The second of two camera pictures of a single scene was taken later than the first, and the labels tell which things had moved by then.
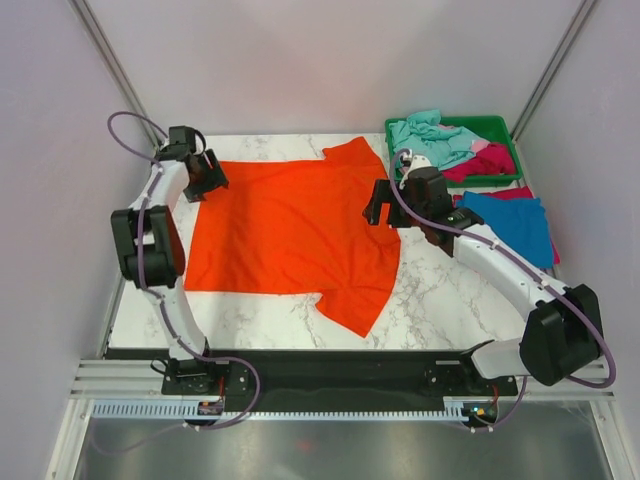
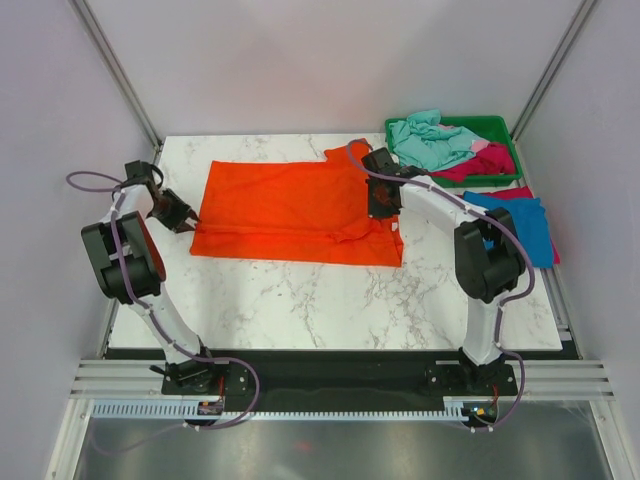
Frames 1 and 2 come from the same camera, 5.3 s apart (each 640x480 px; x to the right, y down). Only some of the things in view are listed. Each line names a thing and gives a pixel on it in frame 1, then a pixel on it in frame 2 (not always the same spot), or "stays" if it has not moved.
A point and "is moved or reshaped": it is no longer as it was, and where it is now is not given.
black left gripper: x=215 y=179 to x=184 y=212
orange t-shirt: x=297 y=226 is moved or reshaped
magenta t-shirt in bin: x=494 y=159 stays
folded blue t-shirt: x=521 y=225 stays
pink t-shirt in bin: x=475 y=145 stays
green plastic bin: x=496 y=129 stays
